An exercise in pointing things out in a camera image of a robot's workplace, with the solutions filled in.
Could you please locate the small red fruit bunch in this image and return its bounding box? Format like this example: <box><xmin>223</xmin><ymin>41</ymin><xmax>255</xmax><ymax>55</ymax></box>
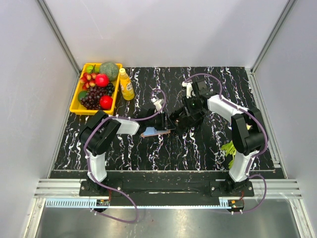
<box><xmin>79</xmin><ymin>72</ymin><xmax>97</xmax><ymax>91</ymax></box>

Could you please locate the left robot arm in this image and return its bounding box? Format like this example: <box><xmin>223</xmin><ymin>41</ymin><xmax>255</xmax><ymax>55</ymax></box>
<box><xmin>80</xmin><ymin>107</ymin><xmax>175</xmax><ymax>196</ymax></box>

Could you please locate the red pomegranate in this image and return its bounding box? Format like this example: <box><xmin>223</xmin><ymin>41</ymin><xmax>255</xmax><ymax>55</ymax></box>
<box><xmin>95</xmin><ymin>74</ymin><xmax>109</xmax><ymax>87</ymax></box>
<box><xmin>99</xmin><ymin>95</ymin><xmax>113</xmax><ymax>110</ymax></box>

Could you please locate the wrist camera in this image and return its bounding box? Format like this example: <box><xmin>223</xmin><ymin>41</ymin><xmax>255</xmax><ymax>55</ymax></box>
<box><xmin>153</xmin><ymin>99</ymin><xmax>165</xmax><ymax>112</ymax></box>
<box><xmin>182</xmin><ymin>81</ymin><xmax>195</xmax><ymax>98</ymax></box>

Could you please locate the red pomegranate upper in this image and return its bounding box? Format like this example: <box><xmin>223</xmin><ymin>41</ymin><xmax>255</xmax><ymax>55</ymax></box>
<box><xmin>95</xmin><ymin>74</ymin><xmax>109</xmax><ymax>87</ymax></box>

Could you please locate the small black grape bunch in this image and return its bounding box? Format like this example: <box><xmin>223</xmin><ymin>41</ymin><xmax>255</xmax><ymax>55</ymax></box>
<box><xmin>106</xmin><ymin>82</ymin><xmax>115</xmax><ymax>97</ymax></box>

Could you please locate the green melon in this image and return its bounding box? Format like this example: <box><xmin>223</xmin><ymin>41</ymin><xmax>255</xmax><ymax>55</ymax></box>
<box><xmin>99</xmin><ymin>62</ymin><xmax>119</xmax><ymax>81</ymax></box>

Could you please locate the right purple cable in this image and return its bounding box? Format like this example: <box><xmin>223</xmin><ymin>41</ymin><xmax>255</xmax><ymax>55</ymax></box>
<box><xmin>184</xmin><ymin>73</ymin><xmax>269</xmax><ymax>215</ymax></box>

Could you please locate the black card box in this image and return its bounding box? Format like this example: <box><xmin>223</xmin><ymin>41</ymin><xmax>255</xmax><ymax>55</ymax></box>
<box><xmin>169</xmin><ymin>107</ymin><xmax>205</xmax><ymax>136</ymax></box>

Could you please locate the pink leather card holder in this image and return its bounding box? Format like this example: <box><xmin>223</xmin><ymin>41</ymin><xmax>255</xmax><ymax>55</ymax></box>
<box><xmin>141</xmin><ymin>127</ymin><xmax>171</xmax><ymax>138</ymax></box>

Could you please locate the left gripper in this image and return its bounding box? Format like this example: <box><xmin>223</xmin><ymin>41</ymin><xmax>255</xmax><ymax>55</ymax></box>
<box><xmin>146</xmin><ymin>111</ymin><xmax>175</xmax><ymax>131</ymax></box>

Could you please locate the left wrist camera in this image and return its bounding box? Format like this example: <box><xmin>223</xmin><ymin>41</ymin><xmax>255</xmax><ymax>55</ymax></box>
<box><xmin>153</xmin><ymin>99</ymin><xmax>165</xmax><ymax>112</ymax></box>

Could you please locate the yellow plastic tray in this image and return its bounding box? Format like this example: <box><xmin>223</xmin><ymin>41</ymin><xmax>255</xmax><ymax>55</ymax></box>
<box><xmin>69</xmin><ymin>63</ymin><xmax>122</xmax><ymax>116</ymax></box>

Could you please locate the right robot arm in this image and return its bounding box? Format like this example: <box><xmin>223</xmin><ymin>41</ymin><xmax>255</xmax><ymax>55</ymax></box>
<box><xmin>182</xmin><ymin>80</ymin><xmax>268</xmax><ymax>196</ymax></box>

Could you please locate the yellow juice bottle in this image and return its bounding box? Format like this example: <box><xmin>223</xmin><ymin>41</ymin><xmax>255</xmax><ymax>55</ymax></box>
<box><xmin>119</xmin><ymin>68</ymin><xmax>135</xmax><ymax>101</ymax></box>

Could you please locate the dark purple grape bunch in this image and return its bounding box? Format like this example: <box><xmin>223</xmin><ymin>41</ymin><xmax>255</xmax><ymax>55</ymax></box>
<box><xmin>80</xmin><ymin>86</ymin><xmax>106</xmax><ymax>110</ymax></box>

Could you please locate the red pomegranate lower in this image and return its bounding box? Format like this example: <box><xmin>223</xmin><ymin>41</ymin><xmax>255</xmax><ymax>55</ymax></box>
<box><xmin>99</xmin><ymin>95</ymin><xmax>113</xmax><ymax>110</ymax></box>

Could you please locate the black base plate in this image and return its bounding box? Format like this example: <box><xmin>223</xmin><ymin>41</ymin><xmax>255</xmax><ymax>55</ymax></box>
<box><xmin>79</xmin><ymin>171</ymin><xmax>255</xmax><ymax>207</ymax></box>

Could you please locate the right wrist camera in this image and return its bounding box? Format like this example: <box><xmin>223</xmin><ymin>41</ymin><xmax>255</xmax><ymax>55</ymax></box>
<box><xmin>182</xmin><ymin>81</ymin><xmax>195</xmax><ymax>98</ymax></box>

